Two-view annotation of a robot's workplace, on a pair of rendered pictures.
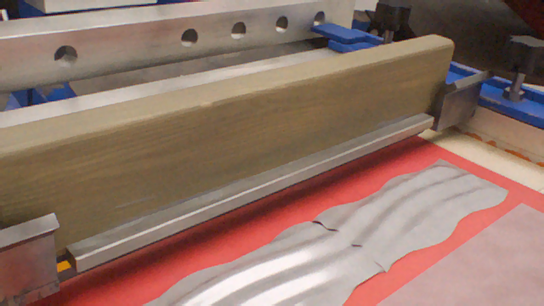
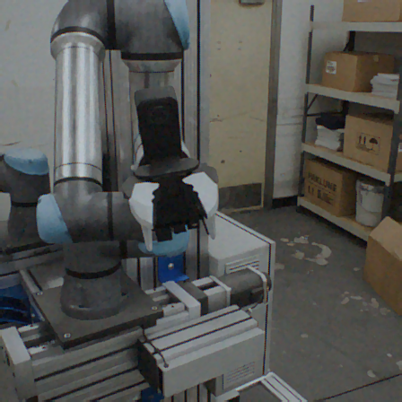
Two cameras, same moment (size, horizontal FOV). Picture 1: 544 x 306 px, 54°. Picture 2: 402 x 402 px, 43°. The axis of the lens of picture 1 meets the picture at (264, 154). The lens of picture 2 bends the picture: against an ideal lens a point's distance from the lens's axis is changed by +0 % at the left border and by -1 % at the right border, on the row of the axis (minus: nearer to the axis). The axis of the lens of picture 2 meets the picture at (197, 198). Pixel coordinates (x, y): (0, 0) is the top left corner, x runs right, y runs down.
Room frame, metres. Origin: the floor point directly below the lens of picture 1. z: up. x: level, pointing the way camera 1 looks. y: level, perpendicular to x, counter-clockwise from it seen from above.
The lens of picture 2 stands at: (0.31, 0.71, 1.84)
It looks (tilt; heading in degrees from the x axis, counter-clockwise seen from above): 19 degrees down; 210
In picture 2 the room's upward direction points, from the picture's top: straight up
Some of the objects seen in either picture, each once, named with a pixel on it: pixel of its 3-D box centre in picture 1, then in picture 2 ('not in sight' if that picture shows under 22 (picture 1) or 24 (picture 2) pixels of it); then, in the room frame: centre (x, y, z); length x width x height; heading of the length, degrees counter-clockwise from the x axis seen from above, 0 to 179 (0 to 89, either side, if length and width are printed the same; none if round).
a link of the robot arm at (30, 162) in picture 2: not in sight; (26, 173); (-0.67, -0.41, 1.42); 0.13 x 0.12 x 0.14; 103
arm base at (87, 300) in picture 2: not in sight; (93, 280); (-0.43, 0.03, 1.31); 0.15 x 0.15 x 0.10
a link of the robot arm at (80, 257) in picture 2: not in sight; (93, 231); (-0.44, 0.03, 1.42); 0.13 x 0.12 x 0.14; 127
